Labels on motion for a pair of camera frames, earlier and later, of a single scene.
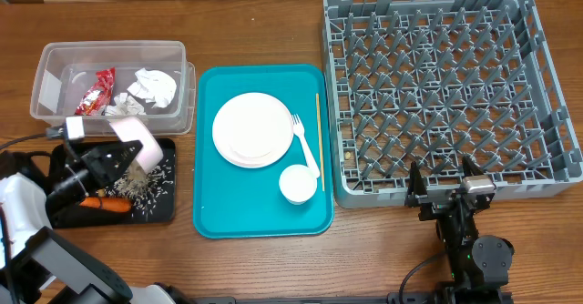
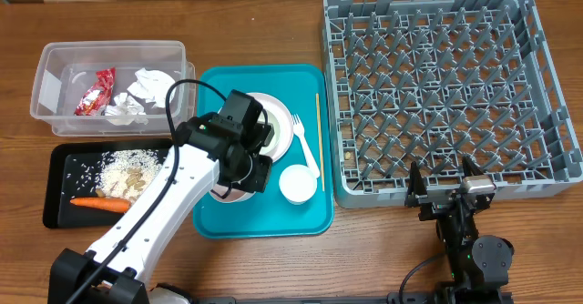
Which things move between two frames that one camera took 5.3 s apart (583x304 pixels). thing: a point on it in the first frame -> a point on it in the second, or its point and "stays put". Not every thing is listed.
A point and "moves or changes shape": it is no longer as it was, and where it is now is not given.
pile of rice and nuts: [142, 188] moves or changes shape
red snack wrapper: [97, 96] stays put
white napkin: [125, 105] stays put
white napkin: [153, 86] stays put
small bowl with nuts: [132, 128] -> [235, 195]
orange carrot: [108, 204] stays put
